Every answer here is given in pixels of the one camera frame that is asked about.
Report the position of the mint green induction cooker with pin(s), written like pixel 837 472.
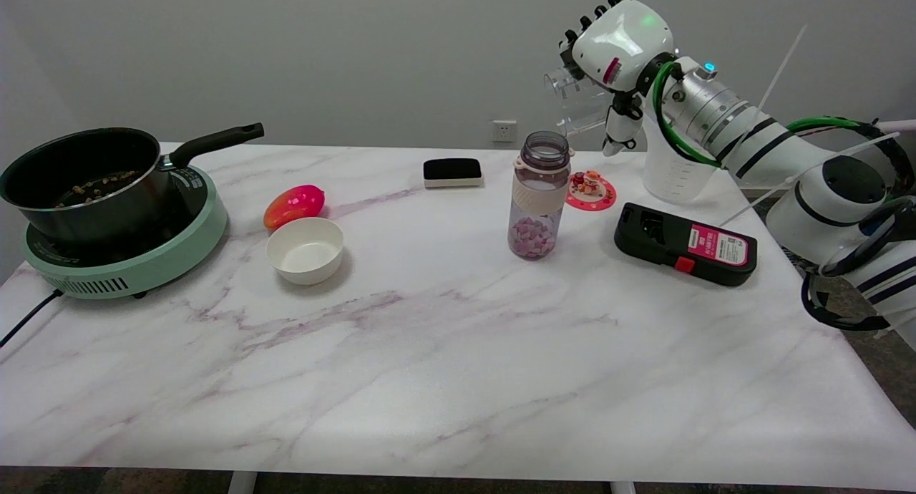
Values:
pixel 179 254

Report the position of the black whiteboard eraser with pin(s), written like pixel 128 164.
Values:
pixel 452 169

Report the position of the white wall socket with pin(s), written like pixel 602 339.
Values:
pixel 504 131

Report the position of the black device with red label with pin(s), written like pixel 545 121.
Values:
pixel 658 240

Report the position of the white bar at wall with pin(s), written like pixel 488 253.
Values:
pixel 903 125

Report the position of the white zip tie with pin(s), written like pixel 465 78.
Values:
pixel 844 152
pixel 783 63

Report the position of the clear graduated measuring cup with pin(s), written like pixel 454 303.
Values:
pixel 673 182

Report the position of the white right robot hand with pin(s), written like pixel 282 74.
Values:
pixel 626 39

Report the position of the clear measuring cup with spout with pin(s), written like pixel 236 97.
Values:
pixel 572 104

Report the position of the white table leg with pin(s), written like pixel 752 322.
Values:
pixel 622 487
pixel 242 483

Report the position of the clear purple water bottle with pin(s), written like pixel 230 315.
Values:
pixel 538 193

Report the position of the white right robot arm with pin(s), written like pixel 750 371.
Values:
pixel 751 147

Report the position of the white bowl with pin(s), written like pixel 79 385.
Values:
pixel 305 254

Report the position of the red orange toy mango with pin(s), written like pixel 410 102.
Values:
pixel 293 205

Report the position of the round coaster with small figurines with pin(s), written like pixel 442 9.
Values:
pixel 600 197

